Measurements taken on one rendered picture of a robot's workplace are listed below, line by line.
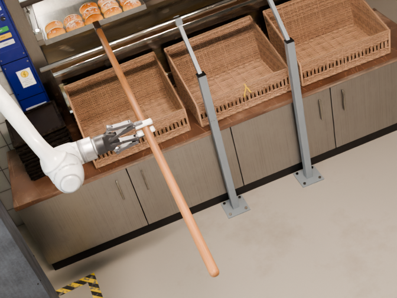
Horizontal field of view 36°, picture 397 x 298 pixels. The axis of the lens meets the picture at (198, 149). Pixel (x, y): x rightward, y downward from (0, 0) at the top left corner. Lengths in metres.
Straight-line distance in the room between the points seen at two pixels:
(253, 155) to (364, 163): 0.70
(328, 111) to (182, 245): 1.12
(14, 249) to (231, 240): 1.25
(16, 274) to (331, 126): 1.91
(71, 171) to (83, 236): 1.38
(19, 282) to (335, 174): 1.90
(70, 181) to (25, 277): 0.88
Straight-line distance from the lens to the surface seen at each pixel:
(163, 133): 3.24
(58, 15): 3.48
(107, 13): 3.23
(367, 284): 3.17
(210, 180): 3.46
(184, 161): 3.32
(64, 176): 2.12
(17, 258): 2.83
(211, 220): 3.57
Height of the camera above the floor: 2.56
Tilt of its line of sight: 39 degrees down
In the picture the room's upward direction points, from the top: 16 degrees counter-clockwise
